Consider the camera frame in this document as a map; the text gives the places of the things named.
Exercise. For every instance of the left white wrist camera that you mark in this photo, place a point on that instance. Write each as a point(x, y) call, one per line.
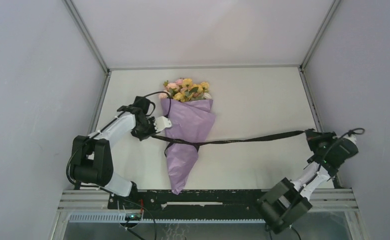
point(162, 123)

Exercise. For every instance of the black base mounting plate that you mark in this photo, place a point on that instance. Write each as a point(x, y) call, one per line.
point(226, 204)

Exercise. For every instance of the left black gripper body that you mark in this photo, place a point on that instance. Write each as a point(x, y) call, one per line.
point(146, 129)

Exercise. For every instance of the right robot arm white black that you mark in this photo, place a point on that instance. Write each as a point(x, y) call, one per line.
point(289, 200)

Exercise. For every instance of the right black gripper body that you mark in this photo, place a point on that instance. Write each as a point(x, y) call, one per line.
point(322, 143)

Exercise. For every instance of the white slotted cable duct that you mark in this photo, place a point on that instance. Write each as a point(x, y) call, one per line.
point(115, 217)

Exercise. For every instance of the pink purple wrapping paper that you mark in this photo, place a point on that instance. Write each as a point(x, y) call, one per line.
point(191, 121)

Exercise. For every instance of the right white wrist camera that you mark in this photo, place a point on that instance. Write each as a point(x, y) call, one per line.
point(351, 137)

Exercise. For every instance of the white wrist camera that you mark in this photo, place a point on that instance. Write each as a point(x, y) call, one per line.
point(351, 137)
point(162, 123)

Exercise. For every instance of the white pink rose stem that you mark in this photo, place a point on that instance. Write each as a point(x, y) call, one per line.
point(207, 96)

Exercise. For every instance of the aluminium frame rail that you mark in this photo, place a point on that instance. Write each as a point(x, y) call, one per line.
point(205, 67)

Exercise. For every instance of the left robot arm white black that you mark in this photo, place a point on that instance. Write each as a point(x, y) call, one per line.
point(91, 161)

